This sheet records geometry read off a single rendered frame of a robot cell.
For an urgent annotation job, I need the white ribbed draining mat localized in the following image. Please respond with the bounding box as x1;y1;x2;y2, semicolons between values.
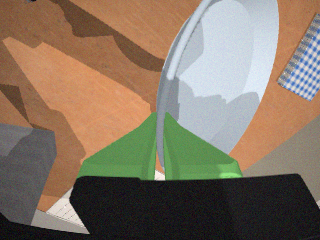
46;169;165;227

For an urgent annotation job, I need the white tiled wall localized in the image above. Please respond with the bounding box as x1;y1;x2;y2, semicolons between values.
31;209;90;234

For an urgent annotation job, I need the blue checkered towel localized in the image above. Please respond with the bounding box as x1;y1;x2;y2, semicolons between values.
277;14;320;101

